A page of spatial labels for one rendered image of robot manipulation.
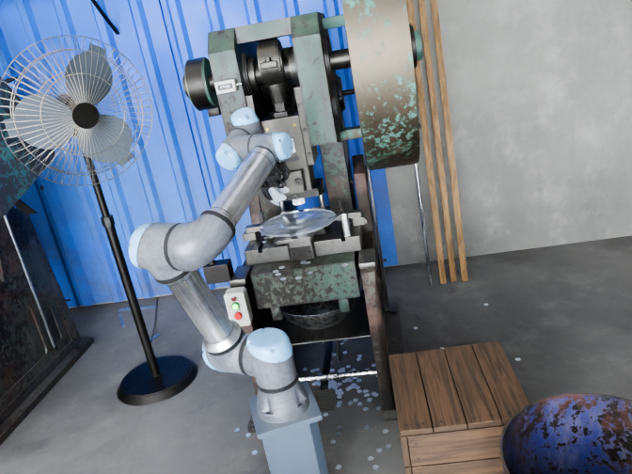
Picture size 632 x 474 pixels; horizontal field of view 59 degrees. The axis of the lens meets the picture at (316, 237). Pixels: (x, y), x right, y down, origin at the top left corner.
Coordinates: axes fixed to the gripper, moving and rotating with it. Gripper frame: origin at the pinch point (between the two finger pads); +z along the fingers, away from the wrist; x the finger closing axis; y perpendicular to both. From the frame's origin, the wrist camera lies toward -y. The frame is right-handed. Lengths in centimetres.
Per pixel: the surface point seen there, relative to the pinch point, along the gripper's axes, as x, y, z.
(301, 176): 21.6, 0.6, 7.1
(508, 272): 91, 62, 143
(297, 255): 2.9, -3.3, 29.5
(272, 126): 30.2, -7.5, -10.1
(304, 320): -7, -7, 56
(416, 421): -54, 47, 39
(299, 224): 9.5, -1.1, 19.8
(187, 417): -39, -62, 84
